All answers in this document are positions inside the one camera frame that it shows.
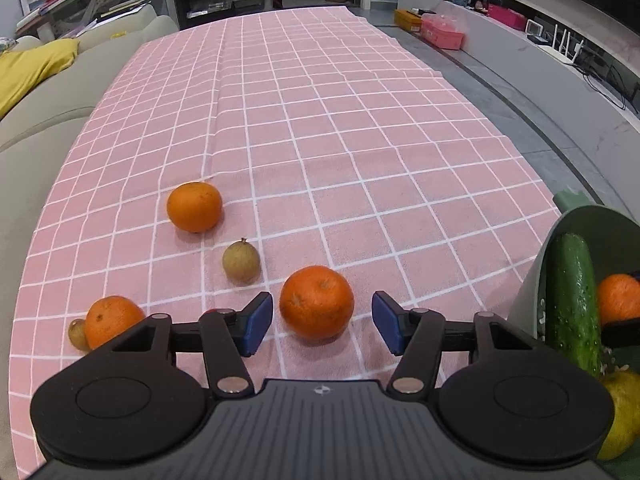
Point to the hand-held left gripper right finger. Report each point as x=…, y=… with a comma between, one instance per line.
x=387, y=322

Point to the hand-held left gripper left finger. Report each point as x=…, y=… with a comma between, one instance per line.
x=257, y=322

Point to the orange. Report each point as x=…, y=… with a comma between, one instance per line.
x=194, y=207
x=112, y=321
x=316, y=302
x=617, y=300

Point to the green colander bowl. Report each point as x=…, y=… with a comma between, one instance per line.
x=575, y=220

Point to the green cucumber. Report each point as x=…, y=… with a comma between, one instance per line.
x=572, y=300

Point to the yellow-green pear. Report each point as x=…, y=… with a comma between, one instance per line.
x=625, y=410

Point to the white low cabinet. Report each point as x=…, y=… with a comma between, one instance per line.
x=565, y=110

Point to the pink checked tablecloth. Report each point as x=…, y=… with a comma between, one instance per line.
x=325, y=135

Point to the white router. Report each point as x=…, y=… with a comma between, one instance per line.
x=564, y=50

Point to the beige sofa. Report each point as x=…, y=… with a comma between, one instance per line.
x=50, y=125

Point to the magenta box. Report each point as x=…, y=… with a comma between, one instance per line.
x=506, y=16

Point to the pink storage box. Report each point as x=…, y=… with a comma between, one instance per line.
x=442, y=32

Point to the yellow box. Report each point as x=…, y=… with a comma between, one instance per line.
x=407, y=20

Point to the yellow pillow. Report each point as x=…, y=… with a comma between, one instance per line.
x=30, y=67

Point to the small white frame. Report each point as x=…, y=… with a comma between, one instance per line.
x=536, y=30

